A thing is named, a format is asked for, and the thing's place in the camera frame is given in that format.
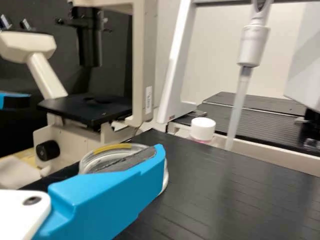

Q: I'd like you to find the petri dish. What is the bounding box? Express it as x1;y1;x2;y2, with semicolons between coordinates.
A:
78;142;171;193

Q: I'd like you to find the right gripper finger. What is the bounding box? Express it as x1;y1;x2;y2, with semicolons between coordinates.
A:
24;144;167;240

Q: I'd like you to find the white pipette stand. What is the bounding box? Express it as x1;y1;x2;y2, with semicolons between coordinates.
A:
156;0;320;125

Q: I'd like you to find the pipette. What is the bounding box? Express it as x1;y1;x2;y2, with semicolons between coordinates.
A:
224;0;272;151

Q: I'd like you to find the cream microscope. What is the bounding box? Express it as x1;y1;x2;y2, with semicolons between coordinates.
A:
0;0;159;176

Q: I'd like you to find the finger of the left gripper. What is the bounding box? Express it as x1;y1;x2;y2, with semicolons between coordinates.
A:
0;91;32;111

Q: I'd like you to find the black platform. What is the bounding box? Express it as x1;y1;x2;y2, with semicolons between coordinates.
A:
19;129;320;240
167;103;320;154
201;91;310;107

